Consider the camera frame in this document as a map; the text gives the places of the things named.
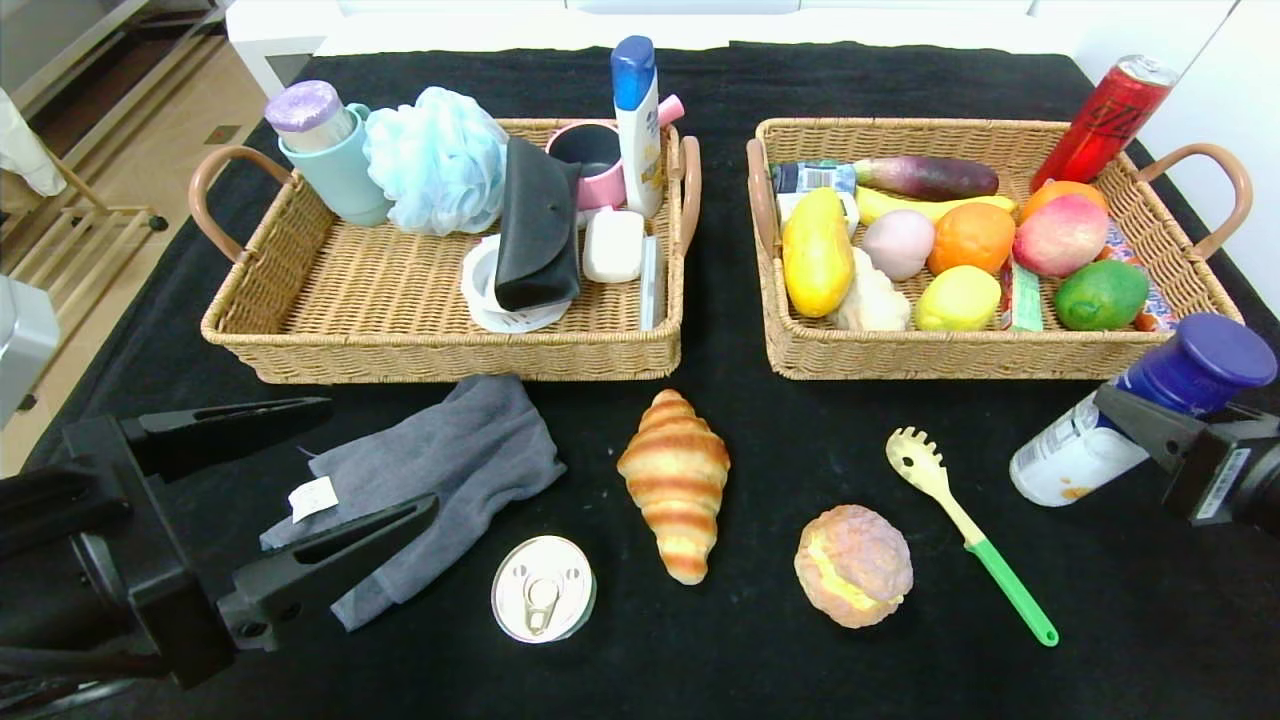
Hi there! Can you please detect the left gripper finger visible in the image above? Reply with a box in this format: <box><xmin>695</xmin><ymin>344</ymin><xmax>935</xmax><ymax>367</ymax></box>
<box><xmin>119</xmin><ymin>395</ymin><xmax>333</xmax><ymax>478</ymax></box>
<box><xmin>216</xmin><ymin>492</ymin><xmax>439</xmax><ymax>652</ymax></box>

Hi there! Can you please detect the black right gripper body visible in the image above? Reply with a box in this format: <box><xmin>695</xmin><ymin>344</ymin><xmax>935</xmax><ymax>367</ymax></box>
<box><xmin>1161</xmin><ymin>418</ymin><xmax>1280</xmax><ymax>539</ymax></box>

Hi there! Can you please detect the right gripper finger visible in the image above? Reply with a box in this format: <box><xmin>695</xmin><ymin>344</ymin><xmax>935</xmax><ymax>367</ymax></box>
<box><xmin>1204</xmin><ymin>401</ymin><xmax>1280</xmax><ymax>432</ymax></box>
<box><xmin>1093</xmin><ymin>383</ymin><xmax>1209</xmax><ymax>475</ymax></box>

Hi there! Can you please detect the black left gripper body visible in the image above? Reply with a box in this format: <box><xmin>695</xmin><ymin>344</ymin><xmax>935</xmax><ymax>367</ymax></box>
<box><xmin>0</xmin><ymin>414</ymin><xmax>236</xmax><ymax>692</ymax></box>

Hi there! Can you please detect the white drink bottle blue cap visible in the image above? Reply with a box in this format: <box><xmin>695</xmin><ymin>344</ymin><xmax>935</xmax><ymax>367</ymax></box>
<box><xmin>1010</xmin><ymin>313</ymin><xmax>1278</xmax><ymax>508</ymax></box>

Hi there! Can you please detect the green handled pasta spoon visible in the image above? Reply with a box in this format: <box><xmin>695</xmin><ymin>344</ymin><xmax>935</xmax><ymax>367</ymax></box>
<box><xmin>885</xmin><ymin>427</ymin><xmax>1059</xmax><ymax>648</ymax></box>

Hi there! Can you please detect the toy cream puff bun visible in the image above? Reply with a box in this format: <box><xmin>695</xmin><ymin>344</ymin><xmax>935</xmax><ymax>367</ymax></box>
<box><xmin>794</xmin><ymin>504</ymin><xmax>914</xmax><ymax>630</ymax></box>

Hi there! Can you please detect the toy croissant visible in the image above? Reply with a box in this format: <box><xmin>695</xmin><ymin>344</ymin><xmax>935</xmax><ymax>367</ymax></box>
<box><xmin>616</xmin><ymin>389</ymin><xmax>732</xmax><ymax>586</ymax></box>

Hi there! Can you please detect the rectangular wicker basket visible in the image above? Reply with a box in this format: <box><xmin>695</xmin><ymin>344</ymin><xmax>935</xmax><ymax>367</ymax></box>
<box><xmin>746</xmin><ymin>117</ymin><xmax>1254</xmax><ymax>381</ymax></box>
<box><xmin>188</xmin><ymin>117</ymin><xmax>703</xmax><ymax>384</ymax></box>

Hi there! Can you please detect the toy green lime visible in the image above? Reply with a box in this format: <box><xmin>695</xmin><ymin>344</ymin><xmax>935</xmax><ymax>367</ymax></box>
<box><xmin>1053</xmin><ymin>259</ymin><xmax>1149</xmax><ymax>331</ymax></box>

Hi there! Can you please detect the green snack packet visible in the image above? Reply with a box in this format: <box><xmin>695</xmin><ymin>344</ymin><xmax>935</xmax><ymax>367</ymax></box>
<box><xmin>998</xmin><ymin>253</ymin><xmax>1044</xmax><ymax>332</ymax></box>

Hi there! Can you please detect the red blue snack wrapper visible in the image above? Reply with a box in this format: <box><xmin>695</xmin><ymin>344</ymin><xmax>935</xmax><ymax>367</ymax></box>
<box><xmin>1095</xmin><ymin>220</ymin><xmax>1179</xmax><ymax>331</ymax></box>

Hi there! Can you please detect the gray towel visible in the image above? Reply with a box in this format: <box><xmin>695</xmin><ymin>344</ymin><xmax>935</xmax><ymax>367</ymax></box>
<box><xmin>260</xmin><ymin>374</ymin><xmax>568</xmax><ymax>632</ymax></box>

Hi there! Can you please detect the toy pink peach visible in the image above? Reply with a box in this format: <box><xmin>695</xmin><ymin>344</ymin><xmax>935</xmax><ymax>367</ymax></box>
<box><xmin>1012</xmin><ymin>193</ymin><xmax>1109</xmax><ymax>278</ymax></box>

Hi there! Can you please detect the toy yellow lemon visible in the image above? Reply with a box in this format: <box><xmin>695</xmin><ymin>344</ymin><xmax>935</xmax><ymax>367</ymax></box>
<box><xmin>914</xmin><ymin>264</ymin><xmax>1002</xmax><ymax>332</ymax></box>

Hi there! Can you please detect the gold metal rack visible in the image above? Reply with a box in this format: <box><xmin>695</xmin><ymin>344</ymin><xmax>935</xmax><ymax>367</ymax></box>
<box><xmin>0</xmin><ymin>175</ymin><xmax>171</xmax><ymax>411</ymax></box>

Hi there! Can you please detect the pull tab tin can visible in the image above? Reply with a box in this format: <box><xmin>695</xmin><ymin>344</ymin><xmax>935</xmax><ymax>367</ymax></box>
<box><xmin>491</xmin><ymin>535</ymin><xmax>598</xmax><ymax>644</ymax></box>

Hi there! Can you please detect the small toy orange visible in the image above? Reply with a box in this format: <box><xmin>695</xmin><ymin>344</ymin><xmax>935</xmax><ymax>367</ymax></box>
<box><xmin>1020</xmin><ymin>179</ymin><xmax>1109</xmax><ymax>224</ymax></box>

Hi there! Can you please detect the large toy orange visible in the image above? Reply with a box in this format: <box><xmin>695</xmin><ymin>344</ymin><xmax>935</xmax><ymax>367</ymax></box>
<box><xmin>926</xmin><ymin>201</ymin><xmax>1016</xmax><ymax>277</ymax></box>

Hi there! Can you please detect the teal plastic cup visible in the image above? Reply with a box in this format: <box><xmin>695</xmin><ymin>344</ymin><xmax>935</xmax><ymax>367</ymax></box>
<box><xmin>278</xmin><ymin>102</ymin><xmax>394</xmax><ymax>227</ymax></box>

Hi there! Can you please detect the white round container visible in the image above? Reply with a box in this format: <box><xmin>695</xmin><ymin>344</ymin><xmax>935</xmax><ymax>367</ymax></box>
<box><xmin>461</xmin><ymin>234</ymin><xmax>573</xmax><ymax>334</ymax></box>

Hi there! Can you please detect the toy white garlic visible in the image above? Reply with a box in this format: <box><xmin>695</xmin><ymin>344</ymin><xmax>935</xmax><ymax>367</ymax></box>
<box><xmin>836</xmin><ymin>246</ymin><xmax>913</xmax><ymax>332</ymax></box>

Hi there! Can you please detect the red soda can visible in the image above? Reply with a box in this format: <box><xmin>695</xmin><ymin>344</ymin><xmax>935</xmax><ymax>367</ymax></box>
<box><xmin>1030</xmin><ymin>55</ymin><xmax>1179</xmax><ymax>194</ymax></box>

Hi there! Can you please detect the purple lidded jar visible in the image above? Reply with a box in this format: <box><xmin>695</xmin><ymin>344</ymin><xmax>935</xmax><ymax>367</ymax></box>
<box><xmin>264</xmin><ymin>80</ymin><xmax>356</xmax><ymax>154</ymax></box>

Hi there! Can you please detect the toy purple eggplant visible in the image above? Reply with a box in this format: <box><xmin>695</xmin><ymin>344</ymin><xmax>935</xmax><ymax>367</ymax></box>
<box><xmin>853</xmin><ymin>155</ymin><xmax>1000</xmax><ymax>202</ymax></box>

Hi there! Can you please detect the white hanging cloth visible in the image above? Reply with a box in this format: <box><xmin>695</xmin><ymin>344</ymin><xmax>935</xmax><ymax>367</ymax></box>
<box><xmin>0</xmin><ymin>85</ymin><xmax>69</xmax><ymax>197</ymax></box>

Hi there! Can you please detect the light blue bath pouf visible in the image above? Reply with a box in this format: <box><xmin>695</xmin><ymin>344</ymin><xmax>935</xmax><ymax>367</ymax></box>
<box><xmin>363</xmin><ymin>86</ymin><xmax>509</xmax><ymax>236</ymax></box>

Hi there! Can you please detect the toy yellow banana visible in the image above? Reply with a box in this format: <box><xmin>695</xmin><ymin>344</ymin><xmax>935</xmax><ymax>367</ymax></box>
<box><xmin>855</xmin><ymin>186</ymin><xmax>1017</xmax><ymax>226</ymax></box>

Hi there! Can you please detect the black glasses case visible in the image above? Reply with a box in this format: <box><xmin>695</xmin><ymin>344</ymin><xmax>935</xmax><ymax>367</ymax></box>
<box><xmin>494</xmin><ymin>137</ymin><xmax>584</xmax><ymax>312</ymax></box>

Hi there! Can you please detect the toy yellow papaya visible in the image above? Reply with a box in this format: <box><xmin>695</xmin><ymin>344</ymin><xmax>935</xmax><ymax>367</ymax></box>
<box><xmin>781</xmin><ymin>188</ymin><xmax>856</xmax><ymax>319</ymax></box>

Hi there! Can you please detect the blue barcode snack packet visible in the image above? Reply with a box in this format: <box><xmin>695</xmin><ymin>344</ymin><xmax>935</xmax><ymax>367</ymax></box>
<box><xmin>770</xmin><ymin>160</ymin><xmax>861</xmax><ymax>196</ymax></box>

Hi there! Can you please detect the black tablecloth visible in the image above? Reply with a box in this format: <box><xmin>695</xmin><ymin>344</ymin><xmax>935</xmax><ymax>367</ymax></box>
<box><xmin>0</xmin><ymin>40</ymin><xmax>1280</xmax><ymax>720</ymax></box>

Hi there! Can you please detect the white soap box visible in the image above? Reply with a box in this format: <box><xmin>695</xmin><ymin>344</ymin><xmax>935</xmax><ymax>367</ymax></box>
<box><xmin>582</xmin><ymin>207</ymin><xmax>647</xmax><ymax>284</ymax></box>

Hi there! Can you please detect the pink mug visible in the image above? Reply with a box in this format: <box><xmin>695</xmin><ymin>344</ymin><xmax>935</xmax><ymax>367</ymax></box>
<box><xmin>546</xmin><ymin>94</ymin><xmax>687</xmax><ymax>212</ymax></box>

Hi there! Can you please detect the white comb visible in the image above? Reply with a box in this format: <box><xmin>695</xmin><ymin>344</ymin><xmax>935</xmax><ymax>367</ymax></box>
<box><xmin>638</xmin><ymin>235</ymin><xmax>665</xmax><ymax>332</ymax></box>

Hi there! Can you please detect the white shampoo bottle blue cap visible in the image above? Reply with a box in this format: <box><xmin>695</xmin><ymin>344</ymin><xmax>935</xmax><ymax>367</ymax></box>
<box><xmin>610</xmin><ymin>36</ymin><xmax>665</xmax><ymax>219</ymax></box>

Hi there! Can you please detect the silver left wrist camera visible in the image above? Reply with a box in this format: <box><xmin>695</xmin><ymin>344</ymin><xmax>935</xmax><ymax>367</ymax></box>
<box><xmin>0</xmin><ymin>275</ymin><xmax>61</xmax><ymax>431</ymax></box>

